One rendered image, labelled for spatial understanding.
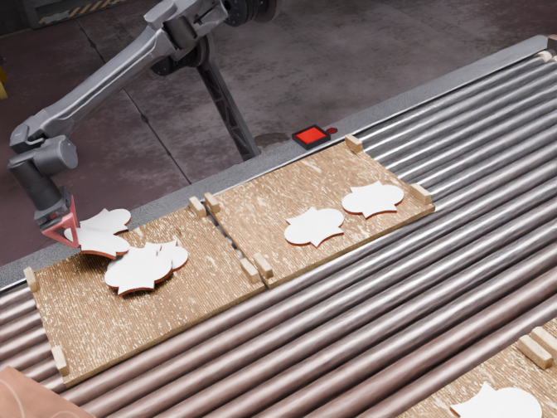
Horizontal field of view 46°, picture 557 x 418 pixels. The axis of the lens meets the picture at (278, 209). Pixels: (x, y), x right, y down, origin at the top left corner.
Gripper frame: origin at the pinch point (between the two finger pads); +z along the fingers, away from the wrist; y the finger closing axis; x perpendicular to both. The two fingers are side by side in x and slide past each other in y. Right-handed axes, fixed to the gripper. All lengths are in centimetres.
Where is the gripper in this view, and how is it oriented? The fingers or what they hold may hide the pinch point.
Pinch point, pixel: (74, 235)
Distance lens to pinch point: 143.3
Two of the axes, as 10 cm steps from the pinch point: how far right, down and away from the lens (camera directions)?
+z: 3.8, 7.8, 5.0
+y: -2.8, -4.2, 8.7
